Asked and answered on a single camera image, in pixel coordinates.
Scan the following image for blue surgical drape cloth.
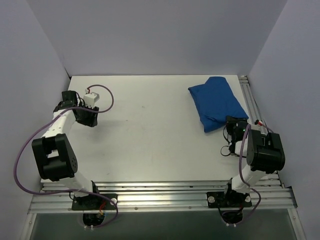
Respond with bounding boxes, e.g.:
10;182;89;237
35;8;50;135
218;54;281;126
188;76;249;133

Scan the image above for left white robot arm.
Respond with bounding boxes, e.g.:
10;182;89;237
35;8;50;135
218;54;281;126
31;90;101;210

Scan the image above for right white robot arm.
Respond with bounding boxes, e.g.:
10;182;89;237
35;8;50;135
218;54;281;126
222;116;286;207

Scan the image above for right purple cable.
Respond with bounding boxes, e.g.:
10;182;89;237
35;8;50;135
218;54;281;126
219;121;276;225

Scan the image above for purple cable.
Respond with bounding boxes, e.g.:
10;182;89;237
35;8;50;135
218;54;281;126
13;84;119;228
219;121;276;225

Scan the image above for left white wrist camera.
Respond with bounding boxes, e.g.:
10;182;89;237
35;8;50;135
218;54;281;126
83;92;100;109

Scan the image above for aluminium side rail frame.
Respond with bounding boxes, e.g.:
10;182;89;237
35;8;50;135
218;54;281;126
239;76;286;175

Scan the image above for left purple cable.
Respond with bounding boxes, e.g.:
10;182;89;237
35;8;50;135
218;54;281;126
13;84;119;228

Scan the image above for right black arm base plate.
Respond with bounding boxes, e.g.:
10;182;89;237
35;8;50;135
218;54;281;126
206;191;253;209

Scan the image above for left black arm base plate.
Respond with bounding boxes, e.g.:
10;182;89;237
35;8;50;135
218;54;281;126
69;194;116;211

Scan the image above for aluminium front rail frame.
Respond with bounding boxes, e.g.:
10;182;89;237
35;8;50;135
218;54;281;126
27;178;298;215

